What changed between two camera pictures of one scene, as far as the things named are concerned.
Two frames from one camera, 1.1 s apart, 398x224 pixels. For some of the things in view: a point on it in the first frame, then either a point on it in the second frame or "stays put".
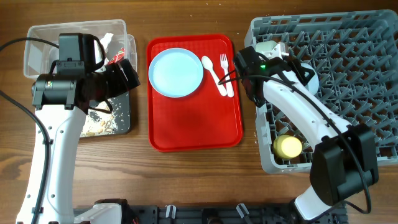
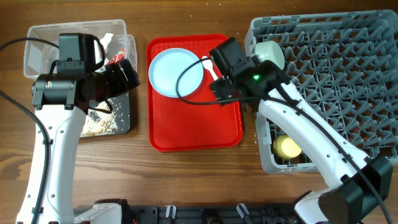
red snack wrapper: x=119 y=56 stays put
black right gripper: x=288 y=65 to x=217 y=93
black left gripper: x=121 y=84 stays put
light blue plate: x=176 y=72 stays put
